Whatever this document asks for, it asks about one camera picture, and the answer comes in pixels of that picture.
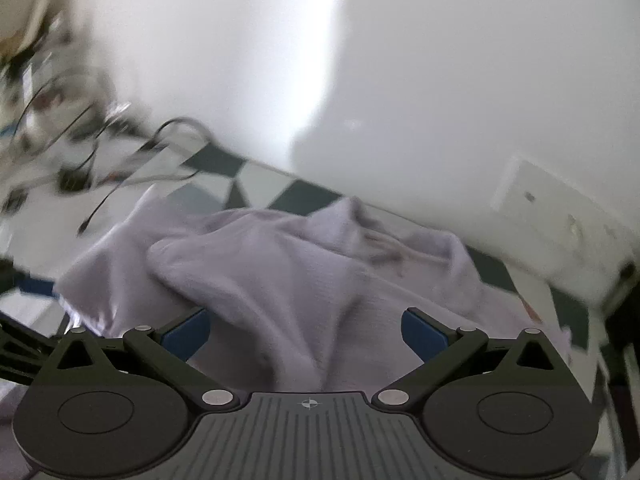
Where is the white wall socket panel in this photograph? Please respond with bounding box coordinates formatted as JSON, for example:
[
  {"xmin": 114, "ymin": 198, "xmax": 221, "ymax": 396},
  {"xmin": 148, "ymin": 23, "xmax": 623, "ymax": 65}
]
[{"xmin": 489, "ymin": 154, "xmax": 640, "ymax": 306}]

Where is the black cable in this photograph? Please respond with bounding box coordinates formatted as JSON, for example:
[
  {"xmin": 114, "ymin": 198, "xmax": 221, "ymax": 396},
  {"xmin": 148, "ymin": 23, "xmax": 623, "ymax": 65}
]
[
  {"xmin": 77, "ymin": 117, "xmax": 213, "ymax": 236},
  {"xmin": 10, "ymin": 72, "xmax": 103, "ymax": 161}
]

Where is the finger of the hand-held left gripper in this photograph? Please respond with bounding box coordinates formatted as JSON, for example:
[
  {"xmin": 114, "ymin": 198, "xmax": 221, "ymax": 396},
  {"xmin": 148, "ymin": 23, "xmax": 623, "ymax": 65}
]
[
  {"xmin": 0, "ymin": 316, "xmax": 62, "ymax": 387},
  {"xmin": 0, "ymin": 256, "xmax": 56, "ymax": 298}
]

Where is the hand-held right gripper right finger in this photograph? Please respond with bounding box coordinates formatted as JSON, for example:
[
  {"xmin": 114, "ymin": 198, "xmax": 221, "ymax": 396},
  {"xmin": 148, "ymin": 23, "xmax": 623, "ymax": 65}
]
[{"xmin": 377, "ymin": 307, "xmax": 572, "ymax": 412}]

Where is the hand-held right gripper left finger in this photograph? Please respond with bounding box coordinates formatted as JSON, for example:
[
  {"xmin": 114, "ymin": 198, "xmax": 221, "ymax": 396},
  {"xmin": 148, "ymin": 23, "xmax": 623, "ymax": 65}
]
[{"xmin": 49, "ymin": 306, "xmax": 237, "ymax": 412}]

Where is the lavender fleece robe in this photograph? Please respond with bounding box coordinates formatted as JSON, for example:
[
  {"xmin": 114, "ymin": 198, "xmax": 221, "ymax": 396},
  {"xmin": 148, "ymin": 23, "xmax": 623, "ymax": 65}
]
[{"xmin": 0, "ymin": 195, "xmax": 573, "ymax": 421}]

